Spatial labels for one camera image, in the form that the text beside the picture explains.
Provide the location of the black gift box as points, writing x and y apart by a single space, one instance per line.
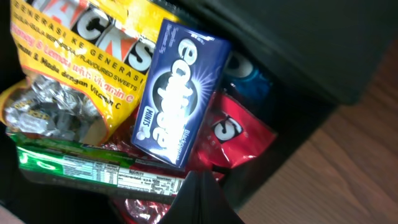
323 54

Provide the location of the red Hacks candy bag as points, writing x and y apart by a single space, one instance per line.
231 136

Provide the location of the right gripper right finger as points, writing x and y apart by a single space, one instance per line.
215 208

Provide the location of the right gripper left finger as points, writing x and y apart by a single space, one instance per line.
186 205

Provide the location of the blue Oreo cookie pack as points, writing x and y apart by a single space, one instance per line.
245 81

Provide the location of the green candy bar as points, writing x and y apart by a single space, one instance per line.
95 169

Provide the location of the dark blue Eclipse gum pack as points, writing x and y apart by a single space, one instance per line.
185 72

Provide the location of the yellow candy bag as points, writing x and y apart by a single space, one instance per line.
84 63

